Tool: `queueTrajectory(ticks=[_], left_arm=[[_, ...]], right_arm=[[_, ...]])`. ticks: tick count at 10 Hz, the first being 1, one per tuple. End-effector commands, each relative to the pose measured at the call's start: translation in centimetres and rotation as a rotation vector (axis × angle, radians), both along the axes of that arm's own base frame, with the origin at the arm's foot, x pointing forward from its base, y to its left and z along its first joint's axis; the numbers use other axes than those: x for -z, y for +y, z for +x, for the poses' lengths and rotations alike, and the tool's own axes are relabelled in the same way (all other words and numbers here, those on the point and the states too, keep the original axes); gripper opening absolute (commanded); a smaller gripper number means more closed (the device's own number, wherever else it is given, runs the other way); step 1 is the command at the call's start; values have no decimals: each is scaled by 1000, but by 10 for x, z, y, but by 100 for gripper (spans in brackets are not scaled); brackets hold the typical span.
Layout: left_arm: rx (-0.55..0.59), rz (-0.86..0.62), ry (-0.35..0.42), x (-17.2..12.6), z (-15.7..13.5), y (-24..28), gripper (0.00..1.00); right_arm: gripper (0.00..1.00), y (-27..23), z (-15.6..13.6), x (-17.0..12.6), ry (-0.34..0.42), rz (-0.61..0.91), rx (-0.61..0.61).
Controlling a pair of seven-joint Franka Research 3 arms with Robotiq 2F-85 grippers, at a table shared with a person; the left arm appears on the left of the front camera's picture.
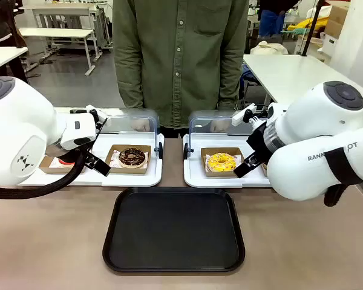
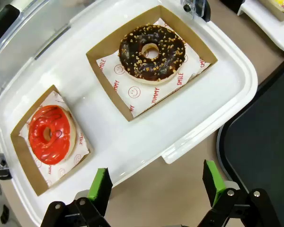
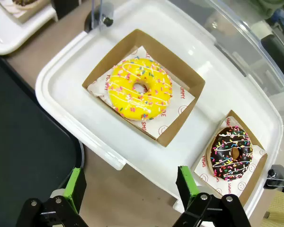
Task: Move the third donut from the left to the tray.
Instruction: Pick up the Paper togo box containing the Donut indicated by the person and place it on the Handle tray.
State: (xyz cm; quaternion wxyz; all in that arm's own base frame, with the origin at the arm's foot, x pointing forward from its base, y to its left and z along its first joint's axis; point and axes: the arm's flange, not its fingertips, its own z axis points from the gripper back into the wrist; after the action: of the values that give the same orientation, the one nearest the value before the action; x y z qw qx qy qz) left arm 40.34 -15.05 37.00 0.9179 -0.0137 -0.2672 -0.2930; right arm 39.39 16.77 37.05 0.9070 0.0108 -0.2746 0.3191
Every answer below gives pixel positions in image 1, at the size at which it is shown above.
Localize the white display case base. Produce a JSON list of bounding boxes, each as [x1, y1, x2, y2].
[[18, 132, 165, 187], [183, 132, 273, 189]]

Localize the person left hand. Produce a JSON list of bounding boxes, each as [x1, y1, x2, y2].
[[209, 118, 231, 134]]

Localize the white long workbench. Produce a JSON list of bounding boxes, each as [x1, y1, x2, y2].
[[21, 2, 102, 30]]

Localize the person torso green shirt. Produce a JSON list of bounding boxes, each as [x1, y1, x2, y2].
[[112, 0, 250, 139]]

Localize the person right hand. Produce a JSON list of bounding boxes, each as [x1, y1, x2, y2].
[[129, 118, 151, 132]]

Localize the yellow cloth bundle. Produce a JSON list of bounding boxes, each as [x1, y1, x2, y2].
[[295, 16, 331, 33]]

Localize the beige cloth bag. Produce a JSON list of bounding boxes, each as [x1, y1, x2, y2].
[[249, 40, 289, 56]]

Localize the person right forearm green sleeve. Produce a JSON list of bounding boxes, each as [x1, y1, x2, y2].
[[113, 45, 145, 110]]

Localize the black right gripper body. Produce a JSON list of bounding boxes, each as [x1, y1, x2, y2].
[[246, 122, 275, 158]]

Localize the black plastic serving tray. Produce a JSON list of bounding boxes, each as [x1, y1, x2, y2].
[[102, 187, 246, 274]]

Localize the black stand pole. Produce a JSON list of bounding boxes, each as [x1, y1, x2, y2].
[[301, 0, 325, 57]]

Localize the brown cardboard box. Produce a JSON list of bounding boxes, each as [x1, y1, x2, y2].
[[324, 4, 351, 40]]

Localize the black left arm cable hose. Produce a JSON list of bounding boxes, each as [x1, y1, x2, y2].
[[0, 150, 93, 200]]

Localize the large white table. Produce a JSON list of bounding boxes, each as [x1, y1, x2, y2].
[[243, 54, 363, 107]]

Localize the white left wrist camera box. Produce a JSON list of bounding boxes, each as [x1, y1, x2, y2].
[[60, 105, 109, 151]]

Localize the person left forearm green sleeve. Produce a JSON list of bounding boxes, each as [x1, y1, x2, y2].
[[217, 45, 250, 111]]

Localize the clear display case lid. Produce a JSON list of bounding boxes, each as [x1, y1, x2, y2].
[[93, 108, 160, 152], [188, 110, 252, 152]]

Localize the chocolate sprinkled donut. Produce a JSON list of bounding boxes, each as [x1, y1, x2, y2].
[[118, 147, 149, 169]]

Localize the white table with rounded edge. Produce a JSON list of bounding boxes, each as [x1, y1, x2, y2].
[[0, 46, 29, 77]]

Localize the white storage box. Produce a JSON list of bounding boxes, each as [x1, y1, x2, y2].
[[321, 33, 340, 57]]

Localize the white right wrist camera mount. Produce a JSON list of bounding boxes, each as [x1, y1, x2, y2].
[[232, 103, 269, 127]]

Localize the background person blue trousers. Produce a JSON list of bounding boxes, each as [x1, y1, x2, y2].
[[257, 0, 301, 39]]

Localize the white desk with metal legs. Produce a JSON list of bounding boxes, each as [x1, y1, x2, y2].
[[18, 27, 97, 77]]

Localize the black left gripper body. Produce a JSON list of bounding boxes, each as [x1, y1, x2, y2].
[[47, 141, 93, 166]]

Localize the black right arm cable strap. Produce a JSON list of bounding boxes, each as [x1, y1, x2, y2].
[[322, 147, 363, 208]]

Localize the background person dark clothes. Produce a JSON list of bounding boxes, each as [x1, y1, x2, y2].
[[0, 0, 29, 84]]

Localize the yellow glazed donut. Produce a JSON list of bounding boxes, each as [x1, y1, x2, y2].
[[208, 152, 238, 172]]

